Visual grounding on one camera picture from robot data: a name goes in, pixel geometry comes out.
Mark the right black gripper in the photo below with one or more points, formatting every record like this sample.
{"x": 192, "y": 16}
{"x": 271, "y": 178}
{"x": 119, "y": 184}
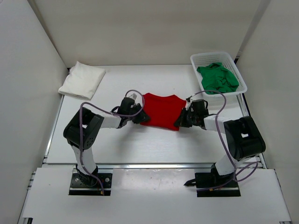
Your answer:
{"x": 187, "y": 115}

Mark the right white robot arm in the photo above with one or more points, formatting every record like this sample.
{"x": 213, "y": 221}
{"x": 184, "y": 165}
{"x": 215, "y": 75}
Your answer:
{"x": 241, "y": 137}

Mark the white t-shirt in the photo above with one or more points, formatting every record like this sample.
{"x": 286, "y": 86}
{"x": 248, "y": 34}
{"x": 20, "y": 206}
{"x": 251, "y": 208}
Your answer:
{"x": 82, "y": 81}

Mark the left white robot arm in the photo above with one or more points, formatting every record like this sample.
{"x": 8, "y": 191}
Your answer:
{"x": 82, "y": 131}

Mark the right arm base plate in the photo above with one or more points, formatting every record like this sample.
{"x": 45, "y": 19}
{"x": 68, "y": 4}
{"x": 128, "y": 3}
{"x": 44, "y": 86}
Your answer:
{"x": 214, "y": 185}

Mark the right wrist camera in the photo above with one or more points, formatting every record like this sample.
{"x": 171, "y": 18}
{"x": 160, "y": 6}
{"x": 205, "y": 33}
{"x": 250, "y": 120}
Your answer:
{"x": 188, "y": 103}

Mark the green t-shirt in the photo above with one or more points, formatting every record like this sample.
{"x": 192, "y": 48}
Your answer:
{"x": 217, "y": 78}

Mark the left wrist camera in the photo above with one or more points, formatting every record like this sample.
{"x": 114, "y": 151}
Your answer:
{"x": 133, "y": 96}

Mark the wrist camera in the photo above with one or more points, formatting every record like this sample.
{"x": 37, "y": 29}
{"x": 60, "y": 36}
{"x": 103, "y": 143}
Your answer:
{"x": 188, "y": 103}
{"x": 133, "y": 96}

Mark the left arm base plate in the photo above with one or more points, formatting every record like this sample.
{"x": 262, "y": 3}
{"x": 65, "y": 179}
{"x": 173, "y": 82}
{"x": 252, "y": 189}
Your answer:
{"x": 80, "y": 186}

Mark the white plastic basket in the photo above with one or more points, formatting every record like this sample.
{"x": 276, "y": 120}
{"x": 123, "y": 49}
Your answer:
{"x": 204, "y": 59}

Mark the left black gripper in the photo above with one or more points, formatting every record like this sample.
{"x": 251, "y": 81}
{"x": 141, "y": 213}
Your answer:
{"x": 142, "y": 116}

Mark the red t-shirt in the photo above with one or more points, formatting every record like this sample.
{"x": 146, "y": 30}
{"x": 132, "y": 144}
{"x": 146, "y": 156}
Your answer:
{"x": 163, "y": 111}

